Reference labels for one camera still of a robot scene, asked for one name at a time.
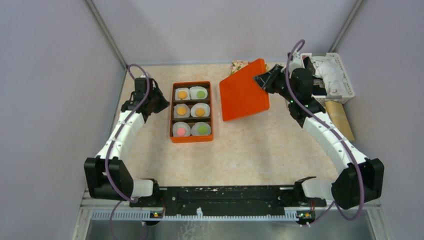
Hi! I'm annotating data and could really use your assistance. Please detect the white paper cup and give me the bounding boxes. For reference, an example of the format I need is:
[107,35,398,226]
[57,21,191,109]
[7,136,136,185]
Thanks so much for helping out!
[173,103,191,119]
[190,102,211,118]
[172,121,191,137]
[189,86,208,100]
[191,122,212,137]
[174,87,191,101]

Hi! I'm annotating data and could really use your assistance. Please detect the white plastic basket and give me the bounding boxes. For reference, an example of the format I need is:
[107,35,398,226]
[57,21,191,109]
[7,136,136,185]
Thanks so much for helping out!
[300,53,355,106]

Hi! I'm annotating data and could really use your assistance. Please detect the green cookie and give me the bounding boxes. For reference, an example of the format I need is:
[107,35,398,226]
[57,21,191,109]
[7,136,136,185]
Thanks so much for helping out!
[197,125,209,135]
[196,90,207,99]

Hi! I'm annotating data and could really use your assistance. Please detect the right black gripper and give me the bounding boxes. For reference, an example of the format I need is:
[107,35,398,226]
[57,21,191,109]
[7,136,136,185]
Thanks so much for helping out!
[253,64,297,103]

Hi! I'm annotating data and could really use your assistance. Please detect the orange box lid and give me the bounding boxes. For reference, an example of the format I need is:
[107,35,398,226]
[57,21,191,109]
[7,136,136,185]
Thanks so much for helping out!
[219,58,270,122]

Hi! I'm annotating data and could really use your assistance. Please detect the white cloth in basket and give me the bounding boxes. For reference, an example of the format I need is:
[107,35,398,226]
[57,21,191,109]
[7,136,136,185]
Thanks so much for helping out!
[311,56,348,96]

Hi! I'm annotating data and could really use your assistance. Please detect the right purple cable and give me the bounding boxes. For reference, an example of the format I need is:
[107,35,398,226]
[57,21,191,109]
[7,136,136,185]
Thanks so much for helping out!
[284,39,366,227]

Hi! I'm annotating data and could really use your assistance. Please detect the floral tray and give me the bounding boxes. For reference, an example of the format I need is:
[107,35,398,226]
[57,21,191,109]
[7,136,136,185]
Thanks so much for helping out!
[229,60,249,75]

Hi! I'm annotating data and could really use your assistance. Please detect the aluminium frame rail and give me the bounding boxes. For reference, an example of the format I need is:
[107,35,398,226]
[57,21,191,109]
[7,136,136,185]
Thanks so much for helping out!
[71,191,394,240]

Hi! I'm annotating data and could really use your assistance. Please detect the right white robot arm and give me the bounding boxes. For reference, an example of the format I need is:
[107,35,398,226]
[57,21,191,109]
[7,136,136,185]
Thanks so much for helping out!
[253,64,385,210]

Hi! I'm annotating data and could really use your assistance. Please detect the pink cookie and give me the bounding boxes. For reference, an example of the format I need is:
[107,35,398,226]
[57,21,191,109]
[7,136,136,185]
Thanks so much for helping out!
[175,127,187,137]

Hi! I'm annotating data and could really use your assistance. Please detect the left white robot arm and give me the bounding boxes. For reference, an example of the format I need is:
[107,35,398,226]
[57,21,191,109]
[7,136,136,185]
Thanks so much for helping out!
[84,75,170,207]

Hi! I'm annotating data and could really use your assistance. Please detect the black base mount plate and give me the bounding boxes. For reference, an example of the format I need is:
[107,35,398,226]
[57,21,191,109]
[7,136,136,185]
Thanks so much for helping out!
[130,185,327,224]

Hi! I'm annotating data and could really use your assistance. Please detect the orange compartment box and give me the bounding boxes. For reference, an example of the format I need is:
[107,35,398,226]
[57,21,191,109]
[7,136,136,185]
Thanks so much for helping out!
[169,81,214,144]

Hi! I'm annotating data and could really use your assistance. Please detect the black item in basket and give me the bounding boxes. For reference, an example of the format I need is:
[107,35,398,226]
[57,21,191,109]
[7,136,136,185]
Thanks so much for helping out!
[302,56,328,96]

